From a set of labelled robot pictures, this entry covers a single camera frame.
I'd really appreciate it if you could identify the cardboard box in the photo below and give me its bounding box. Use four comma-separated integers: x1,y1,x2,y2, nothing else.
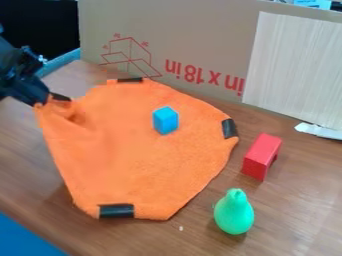
76,0,342,105

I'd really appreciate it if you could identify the orange cloth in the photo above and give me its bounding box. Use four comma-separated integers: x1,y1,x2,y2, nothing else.
33,77,241,222

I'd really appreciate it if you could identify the white paper scrap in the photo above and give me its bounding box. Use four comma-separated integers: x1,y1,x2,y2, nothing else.
292,121,342,141

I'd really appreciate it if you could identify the blue block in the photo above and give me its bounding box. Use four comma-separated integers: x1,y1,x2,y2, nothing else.
150,105,181,136

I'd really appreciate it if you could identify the light grooved board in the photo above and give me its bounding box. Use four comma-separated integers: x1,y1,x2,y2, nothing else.
240,11,342,132

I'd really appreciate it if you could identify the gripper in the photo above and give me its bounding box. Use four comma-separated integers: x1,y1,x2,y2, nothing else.
0,73,53,108

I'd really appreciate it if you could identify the red block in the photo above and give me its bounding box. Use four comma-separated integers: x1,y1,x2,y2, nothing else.
240,132,285,182

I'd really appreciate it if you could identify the green toy pear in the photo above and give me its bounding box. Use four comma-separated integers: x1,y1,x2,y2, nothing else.
212,187,257,236

